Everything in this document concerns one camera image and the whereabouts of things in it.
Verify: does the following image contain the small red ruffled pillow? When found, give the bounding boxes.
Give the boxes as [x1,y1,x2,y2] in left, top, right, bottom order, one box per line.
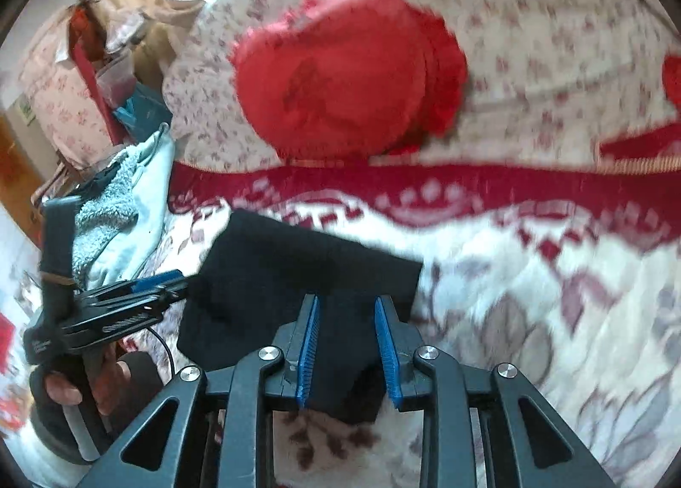
[662,54,681,112]

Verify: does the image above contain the red and white floral blanket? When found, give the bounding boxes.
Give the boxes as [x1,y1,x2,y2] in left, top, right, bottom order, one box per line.
[112,161,681,488]

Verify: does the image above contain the black pants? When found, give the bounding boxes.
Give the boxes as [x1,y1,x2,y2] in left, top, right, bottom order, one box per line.
[177,208,423,425]

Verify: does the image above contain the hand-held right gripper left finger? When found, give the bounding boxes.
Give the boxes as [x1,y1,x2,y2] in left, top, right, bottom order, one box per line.
[74,293,321,488]

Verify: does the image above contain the floral quilt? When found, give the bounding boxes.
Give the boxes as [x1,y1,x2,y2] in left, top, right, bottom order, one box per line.
[162,0,681,175]

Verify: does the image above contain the teal bag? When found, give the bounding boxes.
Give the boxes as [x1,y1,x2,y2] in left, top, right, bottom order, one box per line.
[112,83,174,145]

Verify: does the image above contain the red hanging cloth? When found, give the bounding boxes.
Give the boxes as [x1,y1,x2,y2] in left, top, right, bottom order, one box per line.
[69,9,124,145]

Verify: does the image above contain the light blue fleece jacket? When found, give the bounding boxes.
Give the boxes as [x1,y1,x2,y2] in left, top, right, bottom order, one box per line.
[72,129,176,291]

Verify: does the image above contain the red heart-shaped ruffled pillow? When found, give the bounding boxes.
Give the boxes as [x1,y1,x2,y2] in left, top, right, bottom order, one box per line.
[229,0,469,159]

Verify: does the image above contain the wooden door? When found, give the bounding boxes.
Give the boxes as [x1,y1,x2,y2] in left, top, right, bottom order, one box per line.
[0,110,44,247]

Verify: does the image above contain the red lace-edged sheet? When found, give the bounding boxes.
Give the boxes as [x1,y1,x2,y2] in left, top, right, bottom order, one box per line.
[598,130,681,175]

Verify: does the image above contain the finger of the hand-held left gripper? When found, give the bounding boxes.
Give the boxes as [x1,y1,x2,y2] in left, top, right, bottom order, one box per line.
[80,270,187,308]
[103,286,188,321]

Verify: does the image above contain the person's left hand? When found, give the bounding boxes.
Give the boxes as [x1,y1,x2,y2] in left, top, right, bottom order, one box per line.
[44,347,132,431]

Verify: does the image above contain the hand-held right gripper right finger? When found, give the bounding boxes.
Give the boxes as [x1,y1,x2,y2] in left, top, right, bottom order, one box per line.
[374,296,619,488]

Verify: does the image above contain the floral bedding bundle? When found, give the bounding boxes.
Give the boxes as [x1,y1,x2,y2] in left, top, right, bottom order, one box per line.
[20,14,115,166]

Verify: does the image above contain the black cable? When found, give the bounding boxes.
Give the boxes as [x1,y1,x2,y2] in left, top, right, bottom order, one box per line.
[149,325,175,379]

